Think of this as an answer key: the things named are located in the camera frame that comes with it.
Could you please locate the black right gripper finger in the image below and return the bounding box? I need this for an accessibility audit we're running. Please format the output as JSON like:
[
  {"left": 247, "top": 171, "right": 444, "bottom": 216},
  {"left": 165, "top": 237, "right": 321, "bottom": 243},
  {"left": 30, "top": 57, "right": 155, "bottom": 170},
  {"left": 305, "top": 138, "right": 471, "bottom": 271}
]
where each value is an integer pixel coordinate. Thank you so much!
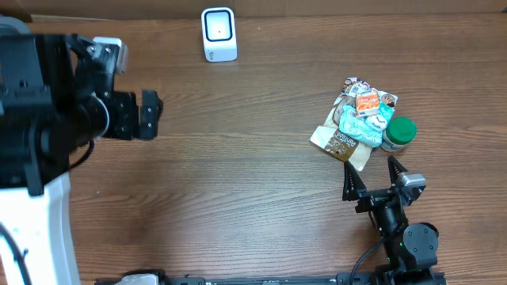
[
  {"left": 387, "top": 155, "right": 407, "bottom": 184},
  {"left": 342, "top": 161, "right": 367, "bottom": 201}
]

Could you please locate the beige brown snack bag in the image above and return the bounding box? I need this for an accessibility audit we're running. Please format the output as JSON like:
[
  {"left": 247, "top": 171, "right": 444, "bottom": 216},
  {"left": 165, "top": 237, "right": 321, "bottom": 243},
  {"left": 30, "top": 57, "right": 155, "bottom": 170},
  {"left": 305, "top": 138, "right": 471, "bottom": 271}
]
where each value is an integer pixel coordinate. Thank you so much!
[{"left": 311, "top": 77, "right": 398, "bottom": 171}]

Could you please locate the green lid jar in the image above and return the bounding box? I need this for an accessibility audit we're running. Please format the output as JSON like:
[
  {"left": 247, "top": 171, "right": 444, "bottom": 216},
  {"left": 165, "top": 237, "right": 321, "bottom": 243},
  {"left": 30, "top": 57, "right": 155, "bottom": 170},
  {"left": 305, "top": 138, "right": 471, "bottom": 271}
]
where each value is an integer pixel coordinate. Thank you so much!
[{"left": 380, "top": 117, "right": 417, "bottom": 152}]

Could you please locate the teal snack packet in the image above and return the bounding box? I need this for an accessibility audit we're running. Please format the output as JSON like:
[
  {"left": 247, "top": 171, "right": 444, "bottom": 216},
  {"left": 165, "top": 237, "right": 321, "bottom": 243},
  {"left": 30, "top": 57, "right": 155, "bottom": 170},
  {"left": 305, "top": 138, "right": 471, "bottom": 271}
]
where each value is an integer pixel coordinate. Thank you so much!
[{"left": 338, "top": 105, "right": 383, "bottom": 147}]

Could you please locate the orange snack packet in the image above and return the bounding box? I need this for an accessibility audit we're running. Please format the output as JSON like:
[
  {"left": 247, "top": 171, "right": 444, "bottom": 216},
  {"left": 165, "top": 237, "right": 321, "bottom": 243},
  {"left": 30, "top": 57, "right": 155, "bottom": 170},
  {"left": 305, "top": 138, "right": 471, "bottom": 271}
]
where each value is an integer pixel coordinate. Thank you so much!
[{"left": 356, "top": 89, "right": 379, "bottom": 117}]

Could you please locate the small teal white packet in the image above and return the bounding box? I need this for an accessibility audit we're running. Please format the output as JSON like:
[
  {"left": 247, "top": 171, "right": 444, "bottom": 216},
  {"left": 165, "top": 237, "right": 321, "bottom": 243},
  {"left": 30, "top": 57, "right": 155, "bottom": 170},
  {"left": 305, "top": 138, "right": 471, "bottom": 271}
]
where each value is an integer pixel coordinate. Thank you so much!
[{"left": 365, "top": 102, "right": 395, "bottom": 131}]

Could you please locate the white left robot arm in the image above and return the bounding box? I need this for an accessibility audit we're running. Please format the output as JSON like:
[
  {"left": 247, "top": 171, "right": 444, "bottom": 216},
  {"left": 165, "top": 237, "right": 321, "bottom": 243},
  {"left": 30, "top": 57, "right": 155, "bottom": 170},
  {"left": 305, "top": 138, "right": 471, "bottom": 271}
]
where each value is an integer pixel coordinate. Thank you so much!
[{"left": 1, "top": 17, "right": 163, "bottom": 284}]

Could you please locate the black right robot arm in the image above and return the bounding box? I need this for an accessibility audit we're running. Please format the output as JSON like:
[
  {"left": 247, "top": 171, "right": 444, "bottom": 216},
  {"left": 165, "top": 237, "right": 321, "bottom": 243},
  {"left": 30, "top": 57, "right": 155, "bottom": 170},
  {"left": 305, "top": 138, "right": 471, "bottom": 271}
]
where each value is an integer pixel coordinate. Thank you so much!
[{"left": 337, "top": 156, "right": 447, "bottom": 285}]

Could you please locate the white barcode scanner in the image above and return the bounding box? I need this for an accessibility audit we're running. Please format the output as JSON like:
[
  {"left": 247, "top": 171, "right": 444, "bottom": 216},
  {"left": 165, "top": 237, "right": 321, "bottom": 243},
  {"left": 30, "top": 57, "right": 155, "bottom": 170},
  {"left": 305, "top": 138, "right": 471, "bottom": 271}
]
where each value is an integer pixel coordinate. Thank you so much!
[{"left": 201, "top": 6, "right": 238, "bottom": 63}]

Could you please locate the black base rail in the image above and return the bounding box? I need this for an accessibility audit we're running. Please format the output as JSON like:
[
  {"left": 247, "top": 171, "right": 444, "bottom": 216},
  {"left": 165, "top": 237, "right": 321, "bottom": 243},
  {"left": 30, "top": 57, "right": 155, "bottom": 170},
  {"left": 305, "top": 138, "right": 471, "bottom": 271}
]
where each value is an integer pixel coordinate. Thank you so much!
[{"left": 94, "top": 269, "right": 448, "bottom": 285}]

